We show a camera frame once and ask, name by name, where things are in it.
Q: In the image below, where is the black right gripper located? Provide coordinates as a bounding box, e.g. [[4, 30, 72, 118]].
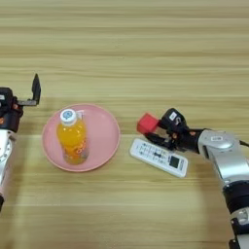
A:
[[145, 119, 204, 154]]

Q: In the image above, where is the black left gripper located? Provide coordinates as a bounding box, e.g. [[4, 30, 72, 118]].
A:
[[0, 73, 43, 133]]

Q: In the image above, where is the red cube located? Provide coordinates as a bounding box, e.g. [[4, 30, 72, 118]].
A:
[[136, 112, 160, 135]]

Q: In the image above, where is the white remote control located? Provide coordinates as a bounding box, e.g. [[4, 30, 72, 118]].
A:
[[129, 137, 189, 179]]

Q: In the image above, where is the orange juice bottle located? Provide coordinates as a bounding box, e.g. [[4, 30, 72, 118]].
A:
[[56, 108, 89, 165]]

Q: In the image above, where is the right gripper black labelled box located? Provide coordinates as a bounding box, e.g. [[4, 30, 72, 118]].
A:
[[160, 107, 188, 133]]

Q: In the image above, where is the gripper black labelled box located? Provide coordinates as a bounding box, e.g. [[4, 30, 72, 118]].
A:
[[160, 107, 188, 133], [0, 87, 15, 111]]

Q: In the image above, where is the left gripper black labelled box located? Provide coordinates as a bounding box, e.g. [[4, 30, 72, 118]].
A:
[[0, 87, 15, 111]]

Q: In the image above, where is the pink round plate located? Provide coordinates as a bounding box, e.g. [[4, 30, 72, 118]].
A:
[[41, 103, 122, 173]]

